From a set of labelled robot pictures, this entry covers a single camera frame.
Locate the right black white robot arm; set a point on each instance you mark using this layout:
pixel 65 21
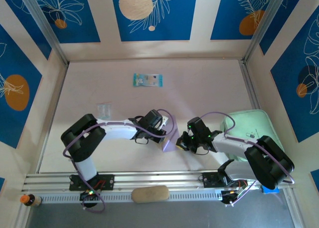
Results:
pixel 269 163

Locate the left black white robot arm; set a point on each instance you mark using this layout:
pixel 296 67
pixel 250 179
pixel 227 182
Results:
pixel 82 138

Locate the blue snack packet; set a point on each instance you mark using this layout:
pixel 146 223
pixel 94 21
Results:
pixel 147 80

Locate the clear plastic packet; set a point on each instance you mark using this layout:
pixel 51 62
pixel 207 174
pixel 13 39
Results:
pixel 103 110

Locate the mint green tray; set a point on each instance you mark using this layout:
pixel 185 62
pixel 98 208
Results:
pixel 249 123

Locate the beige oval pad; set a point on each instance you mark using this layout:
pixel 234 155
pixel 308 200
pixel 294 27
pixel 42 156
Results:
pixel 149 194

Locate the black controller board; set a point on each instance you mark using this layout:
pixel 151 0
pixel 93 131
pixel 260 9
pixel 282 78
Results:
pixel 84 196
pixel 228 196

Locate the blue plastic block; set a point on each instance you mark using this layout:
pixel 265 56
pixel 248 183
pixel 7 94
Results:
pixel 270 191

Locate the orange cap bottle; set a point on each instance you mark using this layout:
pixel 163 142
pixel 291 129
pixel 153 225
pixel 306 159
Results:
pixel 30 200

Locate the aluminium mounting rail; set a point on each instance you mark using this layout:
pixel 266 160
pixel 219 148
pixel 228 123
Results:
pixel 162 179

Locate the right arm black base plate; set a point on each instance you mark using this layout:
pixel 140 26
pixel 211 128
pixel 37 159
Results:
pixel 209 180

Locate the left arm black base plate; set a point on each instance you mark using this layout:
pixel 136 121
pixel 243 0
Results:
pixel 109 181

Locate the aluminium table edge rail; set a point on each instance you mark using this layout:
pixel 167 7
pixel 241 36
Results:
pixel 249 83
pixel 53 113

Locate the blue floral wall panel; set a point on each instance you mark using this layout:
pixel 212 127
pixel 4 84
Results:
pixel 174 26
pixel 82 26
pixel 224 26
pixel 22 21
pixel 15 58
pixel 281 100
pixel 284 18

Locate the aluminium frame post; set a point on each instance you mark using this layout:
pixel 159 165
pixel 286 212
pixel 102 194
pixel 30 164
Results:
pixel 45 26
pixel 264 26

